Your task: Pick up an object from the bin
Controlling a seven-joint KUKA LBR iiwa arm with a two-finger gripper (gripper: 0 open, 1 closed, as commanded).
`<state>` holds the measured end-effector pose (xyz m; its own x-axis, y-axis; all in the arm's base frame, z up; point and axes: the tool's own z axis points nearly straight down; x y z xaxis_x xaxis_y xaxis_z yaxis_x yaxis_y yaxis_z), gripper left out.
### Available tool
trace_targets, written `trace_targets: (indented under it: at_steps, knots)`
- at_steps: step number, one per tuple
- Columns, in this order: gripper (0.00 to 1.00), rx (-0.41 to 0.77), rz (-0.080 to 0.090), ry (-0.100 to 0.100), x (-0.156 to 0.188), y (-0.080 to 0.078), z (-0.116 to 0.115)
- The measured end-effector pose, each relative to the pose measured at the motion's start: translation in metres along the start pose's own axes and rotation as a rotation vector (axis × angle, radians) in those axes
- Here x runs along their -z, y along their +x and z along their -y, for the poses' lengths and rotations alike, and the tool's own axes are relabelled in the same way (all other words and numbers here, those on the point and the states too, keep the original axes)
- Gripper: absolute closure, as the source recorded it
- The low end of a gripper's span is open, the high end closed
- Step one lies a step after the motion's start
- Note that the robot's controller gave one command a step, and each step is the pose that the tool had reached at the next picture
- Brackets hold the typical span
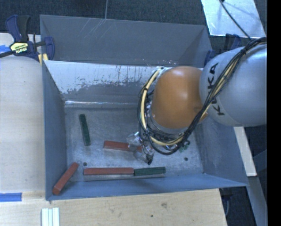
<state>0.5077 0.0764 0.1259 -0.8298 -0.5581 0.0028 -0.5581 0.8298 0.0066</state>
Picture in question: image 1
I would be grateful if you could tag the red-brown flat block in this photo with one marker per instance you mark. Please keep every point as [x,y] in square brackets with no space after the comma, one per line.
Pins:
[108,171]
[115,145]
[65,178]

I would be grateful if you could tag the dark green flat block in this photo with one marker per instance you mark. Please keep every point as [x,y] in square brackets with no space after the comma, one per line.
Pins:
[150,171]
[85,131]

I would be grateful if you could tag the black cylinder on white bracket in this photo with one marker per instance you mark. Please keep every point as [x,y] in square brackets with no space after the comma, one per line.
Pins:
[150,160]

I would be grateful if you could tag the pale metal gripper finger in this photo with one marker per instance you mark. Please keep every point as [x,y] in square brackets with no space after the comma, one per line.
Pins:
[141,156]
[134,139]

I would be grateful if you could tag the grey metal bin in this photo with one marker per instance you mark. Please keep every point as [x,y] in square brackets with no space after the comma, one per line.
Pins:
[121,43]

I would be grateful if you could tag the pale wood board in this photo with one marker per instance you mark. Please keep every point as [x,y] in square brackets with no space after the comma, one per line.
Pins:
[20,126]

